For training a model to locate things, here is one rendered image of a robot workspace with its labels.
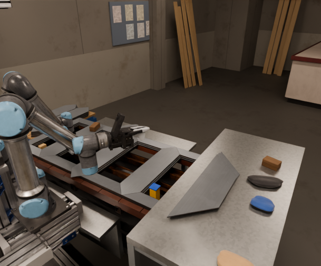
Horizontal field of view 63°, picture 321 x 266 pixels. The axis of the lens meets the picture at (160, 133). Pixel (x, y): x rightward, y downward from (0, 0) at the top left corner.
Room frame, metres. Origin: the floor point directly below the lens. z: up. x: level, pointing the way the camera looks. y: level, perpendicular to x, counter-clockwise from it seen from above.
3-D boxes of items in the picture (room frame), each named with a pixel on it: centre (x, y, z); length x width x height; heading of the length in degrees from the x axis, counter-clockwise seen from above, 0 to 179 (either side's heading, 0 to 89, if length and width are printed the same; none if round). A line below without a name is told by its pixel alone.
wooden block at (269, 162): (1.38, -0.71, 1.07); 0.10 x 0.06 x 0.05; 44
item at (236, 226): (1.23, -0.44, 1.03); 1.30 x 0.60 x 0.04; 147
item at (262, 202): (1.03, -0.53, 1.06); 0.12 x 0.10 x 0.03; 59
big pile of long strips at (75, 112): (2.67, 1.16, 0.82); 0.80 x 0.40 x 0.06; 147
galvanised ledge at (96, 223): (1.58, 0.88, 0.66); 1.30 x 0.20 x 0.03; 57
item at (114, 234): (1.65, 0.84, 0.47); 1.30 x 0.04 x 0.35; 57
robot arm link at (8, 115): (0.91, 0.58, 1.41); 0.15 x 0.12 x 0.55; 24
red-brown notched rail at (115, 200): (1.58, 0.65, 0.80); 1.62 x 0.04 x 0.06; 57
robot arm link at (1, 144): (1.36, 1.01, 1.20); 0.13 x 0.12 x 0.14; 40
